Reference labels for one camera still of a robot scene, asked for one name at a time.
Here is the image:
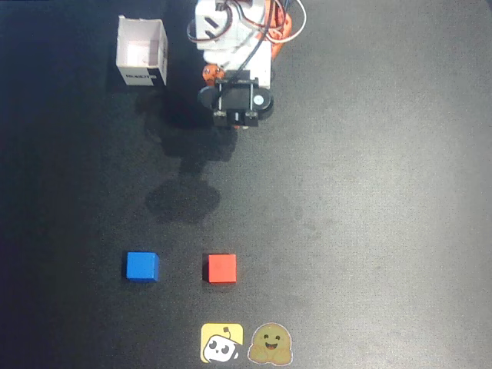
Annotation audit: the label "white cardboard box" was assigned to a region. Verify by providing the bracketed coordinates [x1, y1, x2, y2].
[115, 15, 169, 88]

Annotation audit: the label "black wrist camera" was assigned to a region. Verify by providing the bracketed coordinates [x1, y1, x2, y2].
[197, 76, 275, 129]

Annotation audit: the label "hugging face emoji sticker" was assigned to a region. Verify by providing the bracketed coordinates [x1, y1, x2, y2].
[247, 322, 294, 365]

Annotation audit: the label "red cube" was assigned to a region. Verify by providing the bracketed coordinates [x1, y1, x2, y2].
[202, 253, 238, 285]

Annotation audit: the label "black camera cable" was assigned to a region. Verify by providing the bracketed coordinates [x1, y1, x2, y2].
[234, 0, 304, 80]

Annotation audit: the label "red white servo wires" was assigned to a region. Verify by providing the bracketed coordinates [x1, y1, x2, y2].
[187, 0, 308, 44]

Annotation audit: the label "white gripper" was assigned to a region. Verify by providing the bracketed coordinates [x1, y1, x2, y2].
[202, 35, 273, 88]

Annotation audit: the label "blue cube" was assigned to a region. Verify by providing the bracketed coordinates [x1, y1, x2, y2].
[125, 251, 160, 284]

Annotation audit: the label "yellow robot sticker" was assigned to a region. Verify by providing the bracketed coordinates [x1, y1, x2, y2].
[200, 322, 245, 364]

